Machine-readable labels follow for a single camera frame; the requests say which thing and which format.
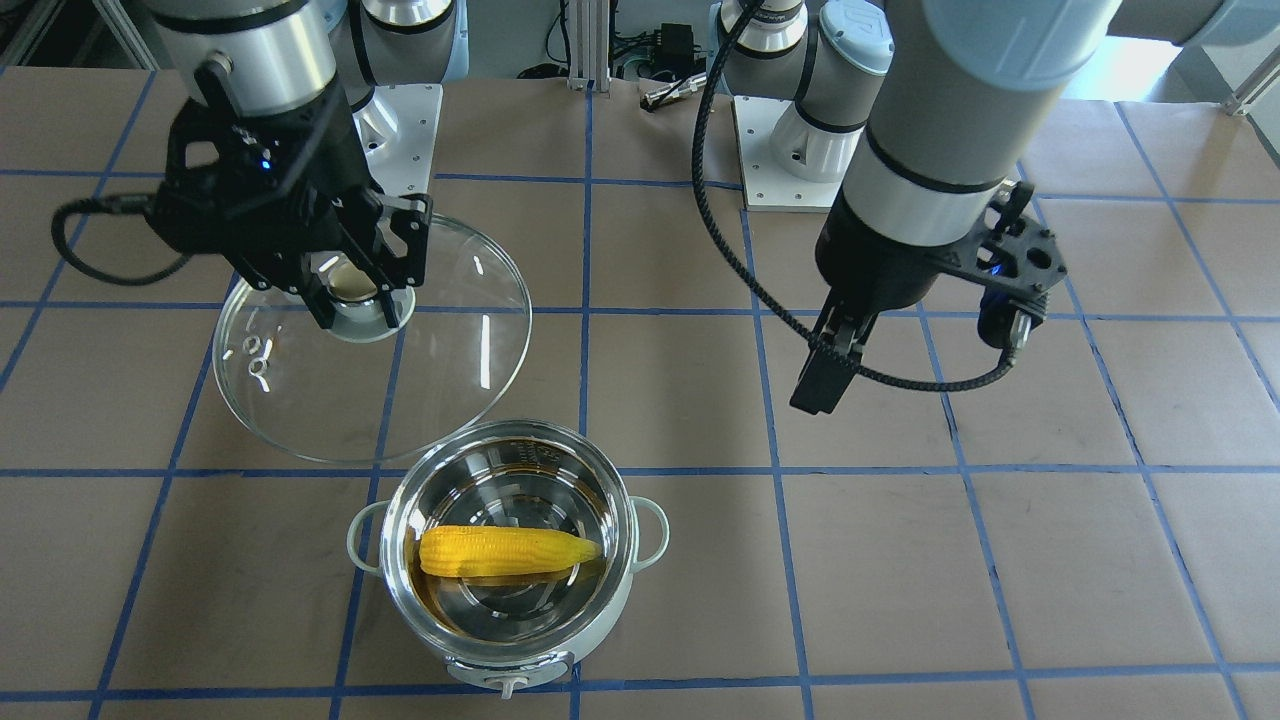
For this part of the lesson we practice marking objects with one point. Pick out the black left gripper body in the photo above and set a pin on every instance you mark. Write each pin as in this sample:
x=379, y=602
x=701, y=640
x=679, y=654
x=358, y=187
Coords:
x=880, y=265

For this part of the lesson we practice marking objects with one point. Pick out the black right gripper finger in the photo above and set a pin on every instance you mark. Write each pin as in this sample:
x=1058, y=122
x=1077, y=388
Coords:
x=310, y=285
x=394, y=282

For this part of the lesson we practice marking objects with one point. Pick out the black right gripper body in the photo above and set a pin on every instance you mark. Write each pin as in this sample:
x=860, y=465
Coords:
x=322, y=170

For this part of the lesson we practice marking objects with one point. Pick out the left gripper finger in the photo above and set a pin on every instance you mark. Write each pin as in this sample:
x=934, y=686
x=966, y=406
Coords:
x=824, y=380

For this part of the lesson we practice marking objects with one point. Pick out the glass pot lid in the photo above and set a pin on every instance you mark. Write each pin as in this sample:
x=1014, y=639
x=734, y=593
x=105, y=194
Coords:
x=362, y=391

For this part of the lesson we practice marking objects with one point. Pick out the yellow corn cob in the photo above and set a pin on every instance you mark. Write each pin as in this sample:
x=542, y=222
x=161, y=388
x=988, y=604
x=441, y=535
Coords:
x=453, y=551

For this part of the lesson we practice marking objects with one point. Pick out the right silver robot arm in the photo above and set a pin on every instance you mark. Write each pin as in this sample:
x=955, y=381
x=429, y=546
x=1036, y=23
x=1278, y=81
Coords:
x=261, y=58

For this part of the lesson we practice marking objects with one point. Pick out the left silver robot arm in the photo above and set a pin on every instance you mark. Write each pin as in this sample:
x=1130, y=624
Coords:
x=944, y=97

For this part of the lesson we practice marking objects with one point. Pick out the white cooking pot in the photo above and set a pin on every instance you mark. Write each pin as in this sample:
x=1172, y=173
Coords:
x=508, y=634

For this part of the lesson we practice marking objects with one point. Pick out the brown paper mat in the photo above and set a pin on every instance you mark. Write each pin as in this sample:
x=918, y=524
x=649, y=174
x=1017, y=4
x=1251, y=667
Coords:
x=1094, y=537

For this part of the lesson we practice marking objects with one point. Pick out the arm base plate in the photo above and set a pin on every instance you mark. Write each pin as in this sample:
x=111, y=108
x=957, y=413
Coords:
x=397, y=127
x=793, y=161

